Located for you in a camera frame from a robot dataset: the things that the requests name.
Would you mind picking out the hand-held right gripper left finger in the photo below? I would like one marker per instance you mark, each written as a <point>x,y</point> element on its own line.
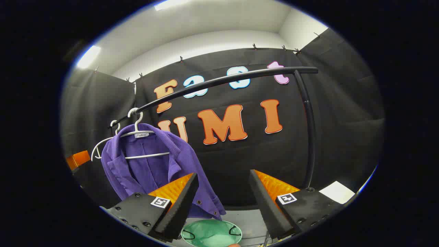
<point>178,212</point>

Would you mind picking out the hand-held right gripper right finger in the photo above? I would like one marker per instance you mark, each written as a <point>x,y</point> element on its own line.
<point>271,209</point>

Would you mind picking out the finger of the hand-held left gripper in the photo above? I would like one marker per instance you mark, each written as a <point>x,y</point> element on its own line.
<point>80,158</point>

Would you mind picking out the green laundry hamper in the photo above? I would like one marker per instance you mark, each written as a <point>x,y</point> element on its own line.
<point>209,235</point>

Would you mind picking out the plain white hanger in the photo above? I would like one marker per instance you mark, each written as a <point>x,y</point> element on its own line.
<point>103,141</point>

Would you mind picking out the white hanger with label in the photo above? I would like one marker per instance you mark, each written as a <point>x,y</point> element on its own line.
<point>147,156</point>

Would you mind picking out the black metal clothes rack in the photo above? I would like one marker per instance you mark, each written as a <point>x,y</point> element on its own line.
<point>310,137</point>

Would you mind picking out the white cabinet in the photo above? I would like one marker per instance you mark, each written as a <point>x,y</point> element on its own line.
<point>337,192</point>

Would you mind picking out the ceiling light panel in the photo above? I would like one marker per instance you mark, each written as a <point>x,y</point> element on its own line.
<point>88,56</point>

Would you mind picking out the black backdrop cloth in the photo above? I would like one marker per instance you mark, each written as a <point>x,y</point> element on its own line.
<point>325,120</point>

